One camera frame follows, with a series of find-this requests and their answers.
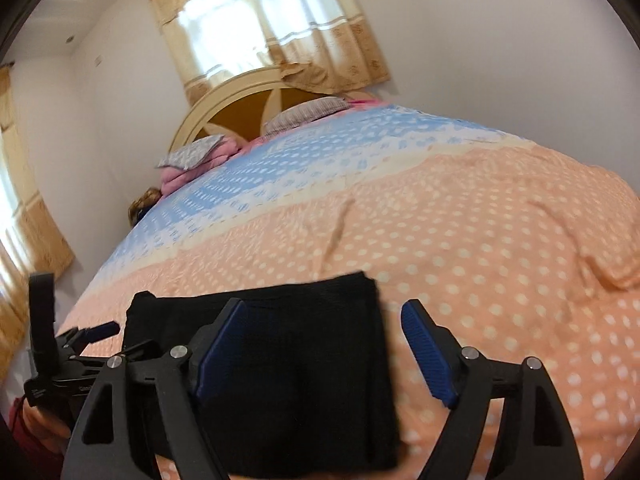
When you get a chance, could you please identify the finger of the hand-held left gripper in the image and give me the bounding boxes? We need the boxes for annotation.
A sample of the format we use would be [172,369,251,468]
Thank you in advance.
[122,339,161,359]
[65,322,121,354]

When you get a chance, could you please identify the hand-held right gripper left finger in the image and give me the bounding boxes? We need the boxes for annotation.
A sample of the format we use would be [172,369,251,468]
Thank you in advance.
[60,297,248,480]

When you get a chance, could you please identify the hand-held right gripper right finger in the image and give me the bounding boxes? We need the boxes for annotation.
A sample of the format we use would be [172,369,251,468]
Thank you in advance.
[400,299,586,480]

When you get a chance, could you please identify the black pants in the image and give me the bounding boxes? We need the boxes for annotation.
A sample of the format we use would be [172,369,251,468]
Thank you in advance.
[122,271,401,477]

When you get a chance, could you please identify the person's left hand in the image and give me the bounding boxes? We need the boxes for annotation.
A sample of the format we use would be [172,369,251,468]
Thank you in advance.
[22,404,74,454]

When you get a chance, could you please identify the golden side curtain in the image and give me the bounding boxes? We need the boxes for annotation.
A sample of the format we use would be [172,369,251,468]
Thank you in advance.
[0,62,76,381]

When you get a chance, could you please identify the brown patterned bundle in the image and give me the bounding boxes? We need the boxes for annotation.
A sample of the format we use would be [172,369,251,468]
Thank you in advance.
[127,187,164,229]

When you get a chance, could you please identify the polka dot quilt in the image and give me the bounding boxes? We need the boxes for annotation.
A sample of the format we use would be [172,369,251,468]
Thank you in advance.
[54,102,640,480]

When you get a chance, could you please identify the folded pink blanket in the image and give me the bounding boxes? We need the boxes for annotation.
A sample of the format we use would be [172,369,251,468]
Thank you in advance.
[160,139,247,196]

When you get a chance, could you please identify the grey floral pillow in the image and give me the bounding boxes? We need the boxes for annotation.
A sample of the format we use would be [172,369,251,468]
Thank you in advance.
[157,135,227,170]

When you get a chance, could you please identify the cream wooden headboard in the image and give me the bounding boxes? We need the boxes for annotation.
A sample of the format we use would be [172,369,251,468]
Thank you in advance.
[170,71,346,161]

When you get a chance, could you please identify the striped pillow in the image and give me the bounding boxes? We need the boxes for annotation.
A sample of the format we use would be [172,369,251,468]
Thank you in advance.
[262,97,351,137]

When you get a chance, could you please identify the pink cloth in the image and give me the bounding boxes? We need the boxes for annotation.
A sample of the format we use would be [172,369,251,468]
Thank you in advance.
[344,92,389,110]

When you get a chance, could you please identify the beige window curtain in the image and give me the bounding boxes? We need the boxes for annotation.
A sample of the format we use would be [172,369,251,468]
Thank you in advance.
[147,0,392,107]

